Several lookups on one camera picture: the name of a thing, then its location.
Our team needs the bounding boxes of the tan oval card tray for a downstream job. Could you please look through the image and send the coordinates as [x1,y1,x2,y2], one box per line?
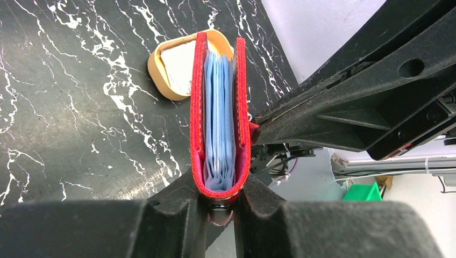
[147,29,235,102]

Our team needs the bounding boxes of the cards in tray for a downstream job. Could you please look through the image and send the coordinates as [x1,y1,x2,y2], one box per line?
[160,40,196,96]

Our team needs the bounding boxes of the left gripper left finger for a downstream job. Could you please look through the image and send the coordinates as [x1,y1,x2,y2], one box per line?
[1,171,206,257]

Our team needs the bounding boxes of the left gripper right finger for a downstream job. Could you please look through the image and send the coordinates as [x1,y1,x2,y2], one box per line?
[234,176,443,257]

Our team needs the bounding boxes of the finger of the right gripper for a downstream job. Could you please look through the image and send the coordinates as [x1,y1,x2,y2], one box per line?
[260,1,455,118]
[253,8,455,160]

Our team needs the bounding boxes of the green plastic bin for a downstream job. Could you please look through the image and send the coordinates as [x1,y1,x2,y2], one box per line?
[343,182,382,202]

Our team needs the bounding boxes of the red leather card holder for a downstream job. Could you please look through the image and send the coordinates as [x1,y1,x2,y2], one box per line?
[190,31,258,226]

